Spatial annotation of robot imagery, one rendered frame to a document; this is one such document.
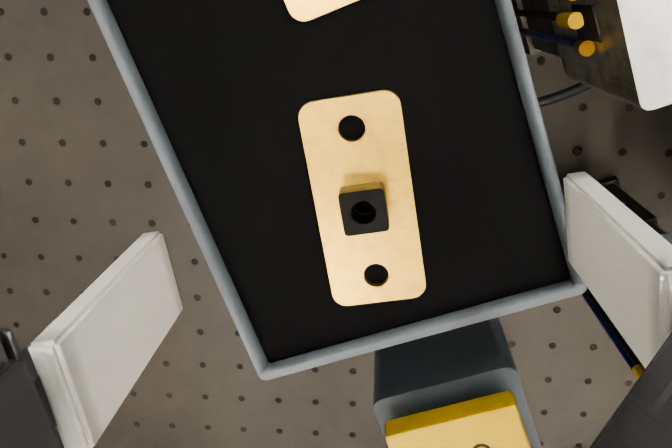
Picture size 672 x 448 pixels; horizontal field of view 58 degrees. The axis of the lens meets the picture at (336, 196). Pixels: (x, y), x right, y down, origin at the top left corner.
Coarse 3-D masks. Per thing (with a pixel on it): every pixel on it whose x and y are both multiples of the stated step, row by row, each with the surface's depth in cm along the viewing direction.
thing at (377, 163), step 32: (352, 96) 22; (384, 96) 22; (320, 128) 22; (384, 128) 22; (320, 160) 23; (352, 160) 23; (384, 160) 23; (320, 192) 23; (352, 192) 22; (384, 192) 23; (320, 224) 24; (352, 224) 23; (384, 224) 22; (416, 224) 23; (352, 256) 24; (384, 256) 24; (416, 256) 24; (352, 288) 24; (384, 288) 24; (416, 288) 24
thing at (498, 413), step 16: (480, 400) 27; (496, 400) 26; (512, 400) 26; (416, 416) 27; (432, 416) 27; (448, 416) 27; (464, 416) 26; (480, 416) 26; (496, 416) 26; (512, 416) 26; (400, 432) 27; (416, 432) 27; (432, 432) 27; (448, 432) 27; (464, 432) 26; (480, 432) 26; (496, 432) 26; (512, 432) 26
